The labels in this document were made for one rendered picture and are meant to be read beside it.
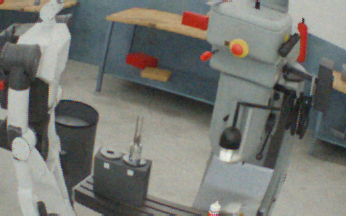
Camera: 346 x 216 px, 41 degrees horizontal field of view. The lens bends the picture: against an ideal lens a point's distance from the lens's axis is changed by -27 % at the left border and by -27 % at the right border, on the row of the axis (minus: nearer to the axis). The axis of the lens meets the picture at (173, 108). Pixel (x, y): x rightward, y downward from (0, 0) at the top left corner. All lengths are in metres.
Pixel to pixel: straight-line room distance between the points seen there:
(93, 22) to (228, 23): 5.40
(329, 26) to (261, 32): 4.44
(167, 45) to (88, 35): 1.10
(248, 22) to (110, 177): 0.92
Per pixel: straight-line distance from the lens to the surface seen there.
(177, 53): 6.73
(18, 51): 1.54
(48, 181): 1.87
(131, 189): 2.34
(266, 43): 1.80
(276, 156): 2.53
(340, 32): 6.20
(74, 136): 3.92
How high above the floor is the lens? 2.19
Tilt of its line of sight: 21 degrees down
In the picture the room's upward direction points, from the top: 10 degrees clockwise
